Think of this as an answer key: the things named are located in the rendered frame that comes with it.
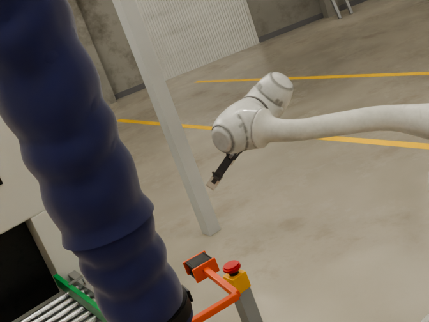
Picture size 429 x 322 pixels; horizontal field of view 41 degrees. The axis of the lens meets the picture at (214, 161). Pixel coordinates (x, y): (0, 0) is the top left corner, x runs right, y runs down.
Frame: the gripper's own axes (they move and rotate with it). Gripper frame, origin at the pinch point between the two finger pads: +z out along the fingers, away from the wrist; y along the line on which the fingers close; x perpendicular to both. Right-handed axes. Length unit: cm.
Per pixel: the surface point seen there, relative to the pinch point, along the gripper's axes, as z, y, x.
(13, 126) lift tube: -28, -53, 41
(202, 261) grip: 23.9, -14.1, -11.5
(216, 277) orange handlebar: 17.9, -20.8, -17.3
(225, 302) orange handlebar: 10.2, -31.9, -22.3
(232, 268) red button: 44, 7, -23
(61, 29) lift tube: -47, -40, 44
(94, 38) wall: 638, 765, 389
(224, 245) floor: 232, 171, -30
